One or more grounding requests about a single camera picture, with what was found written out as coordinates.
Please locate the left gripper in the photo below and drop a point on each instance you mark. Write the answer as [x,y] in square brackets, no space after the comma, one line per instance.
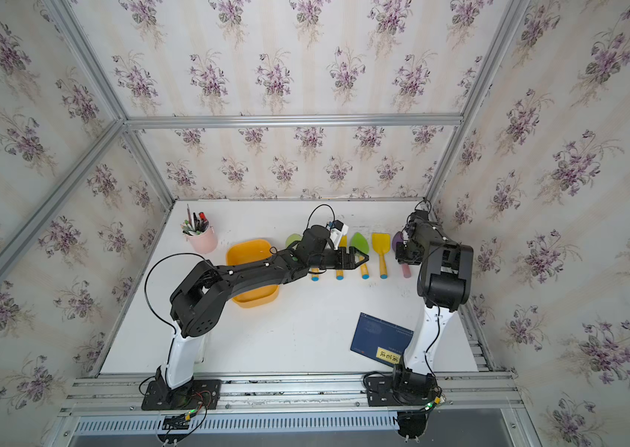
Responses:
[350,258]

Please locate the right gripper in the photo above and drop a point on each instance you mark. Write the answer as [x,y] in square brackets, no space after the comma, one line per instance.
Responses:
[401,257]

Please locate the purple shovel pink handle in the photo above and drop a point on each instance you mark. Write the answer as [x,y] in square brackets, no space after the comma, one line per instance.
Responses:
[399,241]

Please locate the green shovel orange handle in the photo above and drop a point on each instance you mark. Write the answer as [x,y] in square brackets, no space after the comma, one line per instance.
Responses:
[359,241]

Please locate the green round spatula wooden handle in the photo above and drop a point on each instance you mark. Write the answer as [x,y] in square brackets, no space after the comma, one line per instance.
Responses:
[292,239]

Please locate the yellow storage box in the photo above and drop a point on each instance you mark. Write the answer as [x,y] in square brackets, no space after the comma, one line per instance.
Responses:
[254,292]

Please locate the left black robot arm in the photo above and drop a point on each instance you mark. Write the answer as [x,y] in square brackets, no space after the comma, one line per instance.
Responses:
[197,303]

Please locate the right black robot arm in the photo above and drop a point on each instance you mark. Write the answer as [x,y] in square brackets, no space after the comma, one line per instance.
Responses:
[443,283]

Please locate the blue book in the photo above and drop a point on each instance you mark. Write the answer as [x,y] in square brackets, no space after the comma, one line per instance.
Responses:
[380,340]

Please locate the pink pen cup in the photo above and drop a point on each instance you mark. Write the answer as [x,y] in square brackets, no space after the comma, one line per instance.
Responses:
[199,232]

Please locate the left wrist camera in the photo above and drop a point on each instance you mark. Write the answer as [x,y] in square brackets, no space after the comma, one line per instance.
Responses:
[338,233]

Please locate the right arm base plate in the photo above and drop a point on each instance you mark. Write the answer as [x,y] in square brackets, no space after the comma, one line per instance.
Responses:
[408,390]

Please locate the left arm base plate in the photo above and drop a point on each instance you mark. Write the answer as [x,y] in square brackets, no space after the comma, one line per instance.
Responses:
[192,395]

